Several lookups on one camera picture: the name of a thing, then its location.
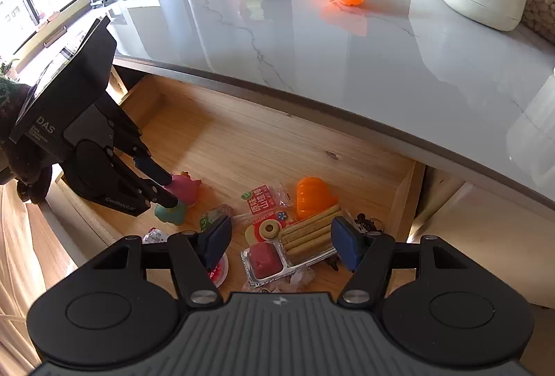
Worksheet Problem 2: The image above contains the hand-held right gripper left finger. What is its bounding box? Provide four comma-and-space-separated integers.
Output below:
89, 215, 233, 309

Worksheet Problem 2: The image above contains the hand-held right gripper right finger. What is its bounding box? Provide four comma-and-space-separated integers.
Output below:
331, 216, 467, 309

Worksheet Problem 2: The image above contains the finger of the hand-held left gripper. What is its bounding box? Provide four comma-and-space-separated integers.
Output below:
123, 179, 179, 210
113, 132, 174, 187

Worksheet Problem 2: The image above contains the pink squishy toy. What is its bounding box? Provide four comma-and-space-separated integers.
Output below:
155, 171, 203, 226

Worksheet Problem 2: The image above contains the biscuit stick tray packet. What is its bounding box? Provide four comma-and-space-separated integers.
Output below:
240, 205, 348, 292

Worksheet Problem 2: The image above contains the red round paddle-shaped packet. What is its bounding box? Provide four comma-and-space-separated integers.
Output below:
245, 209, 298, 244

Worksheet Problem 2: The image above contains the red label lollipop packet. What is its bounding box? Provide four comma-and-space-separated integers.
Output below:
240, 181, 292, 221

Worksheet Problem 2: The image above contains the wooden drawer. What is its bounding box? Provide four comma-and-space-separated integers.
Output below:
45, 72, 428, 294

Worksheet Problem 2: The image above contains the person's left forearm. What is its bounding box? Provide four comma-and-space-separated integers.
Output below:
0, 75, 55, 204

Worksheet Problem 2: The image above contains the clear green candy wrapper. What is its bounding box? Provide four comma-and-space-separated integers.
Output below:
199, 205, 235, 231

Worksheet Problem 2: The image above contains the red jelly cup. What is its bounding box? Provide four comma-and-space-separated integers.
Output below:
207, 252, 230, 287

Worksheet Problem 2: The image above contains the small white red packet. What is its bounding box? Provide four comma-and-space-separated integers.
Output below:
143, 228, 173, 245

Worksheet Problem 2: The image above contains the orange plastic toy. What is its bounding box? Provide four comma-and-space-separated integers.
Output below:
296, 177, 339, 221

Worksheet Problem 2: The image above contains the green potted plant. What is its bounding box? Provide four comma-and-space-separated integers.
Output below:
0, 59, 20, 81

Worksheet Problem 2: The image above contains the black mouse keychain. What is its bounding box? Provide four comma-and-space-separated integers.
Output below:
353, 213, 384, 236

